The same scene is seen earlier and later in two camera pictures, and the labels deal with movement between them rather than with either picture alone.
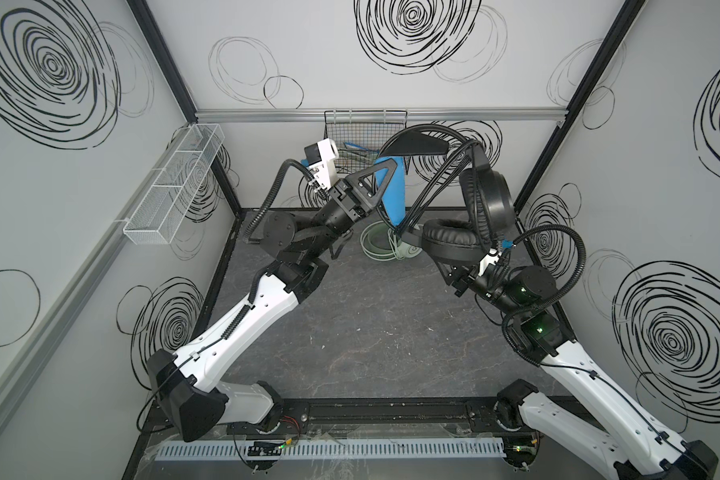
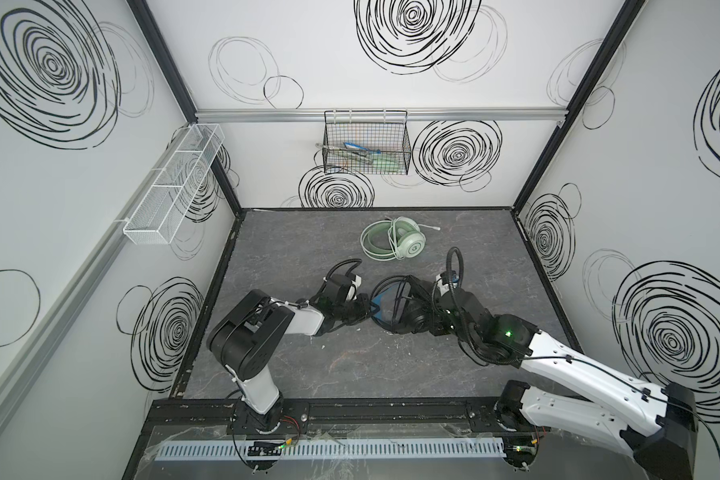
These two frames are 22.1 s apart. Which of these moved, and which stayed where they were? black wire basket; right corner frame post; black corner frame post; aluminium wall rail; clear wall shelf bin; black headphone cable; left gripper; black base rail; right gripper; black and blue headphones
Moved: black and blue headphones; left gripper; black headphone cable; right gripper
Stayed: right corner frame post; black corner frame post; aluminium wall rail; clear wall shelf bin; black base rail; black wire basket
